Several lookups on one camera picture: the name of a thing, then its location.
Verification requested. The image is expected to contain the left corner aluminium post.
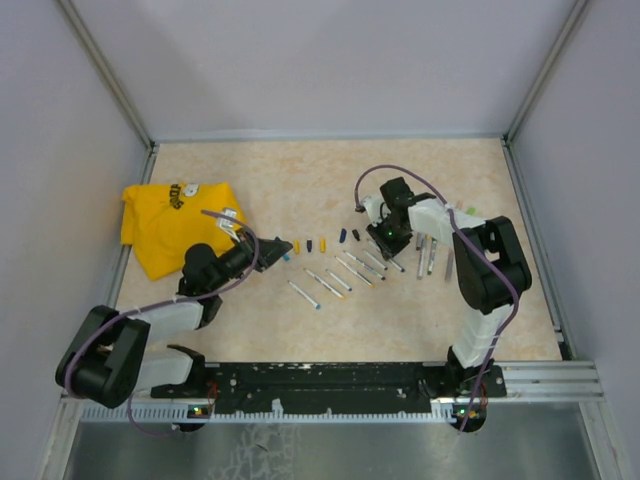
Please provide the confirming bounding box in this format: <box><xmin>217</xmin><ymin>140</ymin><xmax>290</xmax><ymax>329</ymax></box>
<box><xmin>55</xmin><ymin>0</ymin><xmax>155</xmax><ymax>149</ymax></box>

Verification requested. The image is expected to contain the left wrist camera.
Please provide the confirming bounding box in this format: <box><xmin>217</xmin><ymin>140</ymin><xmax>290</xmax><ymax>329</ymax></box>
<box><xmin>216</xmin><ymin>208</ymin><xmax>238</xmax><ymax>240</ymax></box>

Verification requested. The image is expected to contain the corner aluminium post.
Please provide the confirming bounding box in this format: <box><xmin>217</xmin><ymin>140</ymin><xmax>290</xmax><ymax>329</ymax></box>
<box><xmin>504</xmin><ymin>0</ymin><xmax>589</xmax><ymax>146</ymax></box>
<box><xmin>55</xmin><ymin>0</ymin><xmax>155</xmax><ymax>149</ymax></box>

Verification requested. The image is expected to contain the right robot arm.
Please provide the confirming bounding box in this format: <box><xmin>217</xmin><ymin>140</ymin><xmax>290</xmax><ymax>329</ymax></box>
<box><xmin>356</xmin><ymin>177</ymin><xmax>532</xmax><ymax>396</ymax></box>

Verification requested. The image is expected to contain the yellow capped clear pen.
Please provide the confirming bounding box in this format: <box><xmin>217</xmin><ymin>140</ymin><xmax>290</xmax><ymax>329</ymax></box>
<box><xmin>334</xmin><ymin>256</ymin><xmax>374</xmax><ymax>288</ymax></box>

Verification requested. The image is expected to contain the black eraser-cap white marker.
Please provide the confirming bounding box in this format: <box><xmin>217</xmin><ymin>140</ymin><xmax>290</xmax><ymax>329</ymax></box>
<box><xmin>363</xmin><ymin>249</ymin><xmax>388</xmax><ymax>271</ymax></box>

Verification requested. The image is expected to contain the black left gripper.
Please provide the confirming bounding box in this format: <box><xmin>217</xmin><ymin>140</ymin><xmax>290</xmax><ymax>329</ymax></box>
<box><xmin>208</xmin><ymin>227</ymin><xmax>292</xmax><ymax>292</ymax></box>

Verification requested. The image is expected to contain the dark green capped marker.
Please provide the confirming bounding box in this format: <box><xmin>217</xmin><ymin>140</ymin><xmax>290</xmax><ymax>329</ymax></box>
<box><xmin>427</xmin><ymin>238</ymin><xmax>437</xmax><ymax>275</ymax></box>

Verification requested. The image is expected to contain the blue eraser-cap white marker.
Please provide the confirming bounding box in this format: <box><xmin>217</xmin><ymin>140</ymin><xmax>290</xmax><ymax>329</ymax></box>
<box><xmin>325</xmin><ymin>269</ymin><xmax>353</xmax><ymax>292</ymax></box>

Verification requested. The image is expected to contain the dark blue capped marker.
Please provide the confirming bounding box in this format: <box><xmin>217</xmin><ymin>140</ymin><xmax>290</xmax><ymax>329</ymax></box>
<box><xmin>343</xmin><ymin>250</ymin><xmax>386</xmax><ymax>281</ymax></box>

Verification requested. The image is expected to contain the orange capped white marker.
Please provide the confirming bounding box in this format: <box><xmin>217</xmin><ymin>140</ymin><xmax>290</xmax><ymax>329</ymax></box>
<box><xmin>416</xmin><ymin>236</ymin><xmax>427</xmax><ymax>280</ymax></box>

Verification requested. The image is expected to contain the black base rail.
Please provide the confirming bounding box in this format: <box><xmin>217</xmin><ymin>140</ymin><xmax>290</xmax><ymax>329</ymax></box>
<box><xmin>151</xmin><ymin>362</ymin><xmax>479</xmax><ymax>415</ymax></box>

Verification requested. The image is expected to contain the yellow t-shirt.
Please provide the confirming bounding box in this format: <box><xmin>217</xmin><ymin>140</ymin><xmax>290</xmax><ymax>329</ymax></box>
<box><xmin>120</xmin><ymin>183</ymin><xmax>246</xmax><ymax>281</ymax></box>

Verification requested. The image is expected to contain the purple grey marker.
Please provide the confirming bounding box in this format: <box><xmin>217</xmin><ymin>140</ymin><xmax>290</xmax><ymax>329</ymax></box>
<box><xmin>445</xmin><ymin>250</ymin><xmax>454</xmax><ymax>283</ymax></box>

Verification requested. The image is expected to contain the navy capped white marker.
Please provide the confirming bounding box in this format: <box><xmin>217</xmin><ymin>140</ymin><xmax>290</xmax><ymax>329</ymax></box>
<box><xmin>367</xmin><ymin>239</ymin><xmax>406</xmax><ymax>273</ymax></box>

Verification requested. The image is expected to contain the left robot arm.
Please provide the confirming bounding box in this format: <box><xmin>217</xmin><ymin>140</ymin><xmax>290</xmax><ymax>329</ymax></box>
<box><xmin>55</xmin><ymin>230</ymin><xmax>293</xmax><ymax>408</ymax></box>

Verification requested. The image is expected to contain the white cable duct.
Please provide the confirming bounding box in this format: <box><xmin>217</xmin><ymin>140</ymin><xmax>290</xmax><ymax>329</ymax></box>
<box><xmin>79</xmin><ymin>403</ymin><xmax>471</xmax><ymax>424</ymax></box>

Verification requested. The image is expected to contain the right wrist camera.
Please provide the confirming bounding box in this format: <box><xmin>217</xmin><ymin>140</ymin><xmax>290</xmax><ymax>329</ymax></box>
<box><xmin>355</xmin><ymin>194</ymin><xmax>388</xmax><ymax>226</ymax></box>

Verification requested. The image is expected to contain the right corner aluminium post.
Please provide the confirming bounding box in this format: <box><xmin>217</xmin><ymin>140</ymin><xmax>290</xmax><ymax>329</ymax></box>
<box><xmin>504</xmin><ymin>0</ymin><xmax>589</xmax><ymax>146</ymax></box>

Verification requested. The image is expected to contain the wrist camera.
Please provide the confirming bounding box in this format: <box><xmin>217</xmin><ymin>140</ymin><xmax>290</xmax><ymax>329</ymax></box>
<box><xmin>216</xmin><ymin>208</ymin><xmax>238</xmax><ymax>240</ymax></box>
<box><xmin>355</xmin><ymin>194</ymin><xmax>388</xmax><ymax>226</ymax></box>

